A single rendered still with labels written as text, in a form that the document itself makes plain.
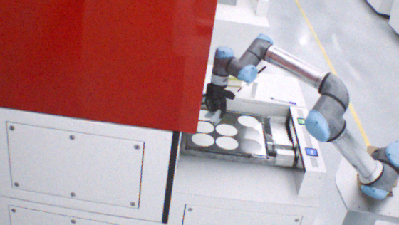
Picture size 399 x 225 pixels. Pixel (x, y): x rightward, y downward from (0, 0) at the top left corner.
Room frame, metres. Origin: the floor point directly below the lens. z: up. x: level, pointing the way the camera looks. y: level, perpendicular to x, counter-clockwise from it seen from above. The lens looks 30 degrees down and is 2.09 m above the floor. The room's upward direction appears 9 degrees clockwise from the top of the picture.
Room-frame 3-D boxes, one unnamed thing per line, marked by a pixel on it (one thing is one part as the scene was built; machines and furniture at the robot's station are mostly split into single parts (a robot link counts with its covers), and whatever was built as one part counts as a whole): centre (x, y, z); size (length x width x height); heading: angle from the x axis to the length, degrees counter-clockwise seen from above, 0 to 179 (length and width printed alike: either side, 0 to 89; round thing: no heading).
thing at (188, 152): (1.89, -0.21, 0.84); 0.50 x 0.02 x 0.03; 93
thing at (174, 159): (1.81, 0.07, 1.02); 0.82 x 0.03 x 0.40; 3
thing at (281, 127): (2.04, -0.41, 0.87); 0.36 x 0.08 x 0.03; 3
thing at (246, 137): (2.01, -0.15, 0.90); 0.34 x 0.34 x 0.01; 3
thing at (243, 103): (2.40, -0.23, 0.89); 0.62 x 0.35 x 0.14; 93
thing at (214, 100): (1.92, -0.07, 1.11); 0.09 x 0.08 x 0.12; 134
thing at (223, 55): (1.92, -0.08, 1.27); 0.09 x 0.08 x 0.11; 52
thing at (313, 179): (1.96, -0.52, 0.89); 0.55 x 0.09 x 0.14; 3
